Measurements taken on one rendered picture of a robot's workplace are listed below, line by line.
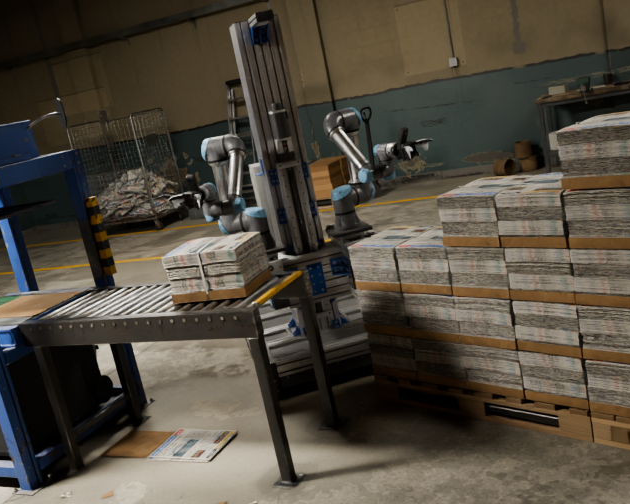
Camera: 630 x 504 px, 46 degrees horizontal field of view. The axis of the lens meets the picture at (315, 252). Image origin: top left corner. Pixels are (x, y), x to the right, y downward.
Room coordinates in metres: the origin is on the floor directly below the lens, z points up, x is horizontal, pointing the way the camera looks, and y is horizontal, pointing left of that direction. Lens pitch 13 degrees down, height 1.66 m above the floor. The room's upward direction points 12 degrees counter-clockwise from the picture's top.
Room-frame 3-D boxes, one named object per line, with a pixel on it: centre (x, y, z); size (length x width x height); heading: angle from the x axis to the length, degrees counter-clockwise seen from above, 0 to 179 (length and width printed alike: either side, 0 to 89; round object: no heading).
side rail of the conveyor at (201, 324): (3.28, 0.89, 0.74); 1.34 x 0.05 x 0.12; 63
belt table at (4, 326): (3.96, 1.68, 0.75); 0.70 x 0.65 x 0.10; 63
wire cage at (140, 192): (11.28, 2.48, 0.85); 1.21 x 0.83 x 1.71; 63
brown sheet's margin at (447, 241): (3.23, -0.79, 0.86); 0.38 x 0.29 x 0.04; 133
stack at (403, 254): (3.33, -0.70, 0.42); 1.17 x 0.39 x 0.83; 43
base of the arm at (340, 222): (4.13, -0.21, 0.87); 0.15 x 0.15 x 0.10
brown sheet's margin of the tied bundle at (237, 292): (3.32, 0.35, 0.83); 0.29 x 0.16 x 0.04; 157
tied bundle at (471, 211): (3.23, -0.80, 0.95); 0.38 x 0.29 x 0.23; 133
